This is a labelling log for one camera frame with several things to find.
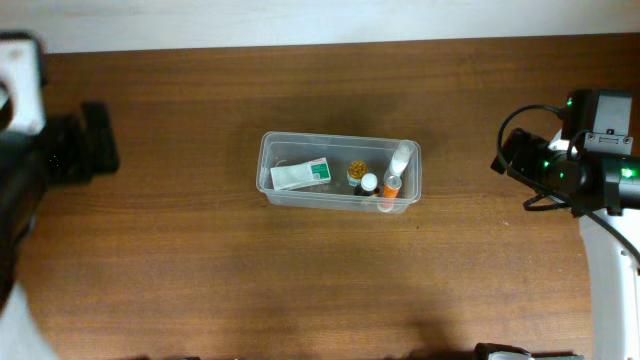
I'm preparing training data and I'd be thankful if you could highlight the white spray bottle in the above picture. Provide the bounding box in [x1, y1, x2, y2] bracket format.
[383, 140, 416, 183]

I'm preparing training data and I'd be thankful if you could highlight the orange tube white cap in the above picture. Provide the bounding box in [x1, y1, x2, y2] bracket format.
[378, 175, 402, 213]

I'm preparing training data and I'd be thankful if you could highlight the clear plastic container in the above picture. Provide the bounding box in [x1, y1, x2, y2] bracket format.
[256, 132, 422, 214]

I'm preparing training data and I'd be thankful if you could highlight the dark bottle white cap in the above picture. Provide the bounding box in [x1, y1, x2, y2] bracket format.
[354, 173, 379, 197]

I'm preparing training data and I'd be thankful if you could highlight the small jar gold lid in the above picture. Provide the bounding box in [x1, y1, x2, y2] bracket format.
[347, 160, 368, 187]

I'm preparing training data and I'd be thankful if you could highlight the white green medicine box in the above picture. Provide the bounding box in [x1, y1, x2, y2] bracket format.
[270, 158, 331, 190]

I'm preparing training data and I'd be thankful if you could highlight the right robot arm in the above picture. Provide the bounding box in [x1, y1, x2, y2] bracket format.
[491, 88, 639, 359]

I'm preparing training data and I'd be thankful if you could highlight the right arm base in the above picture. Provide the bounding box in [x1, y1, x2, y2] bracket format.
[473, 343, 585, 360]

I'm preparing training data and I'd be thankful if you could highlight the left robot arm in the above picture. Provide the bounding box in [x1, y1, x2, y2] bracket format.
[1, 31, 120, 359]

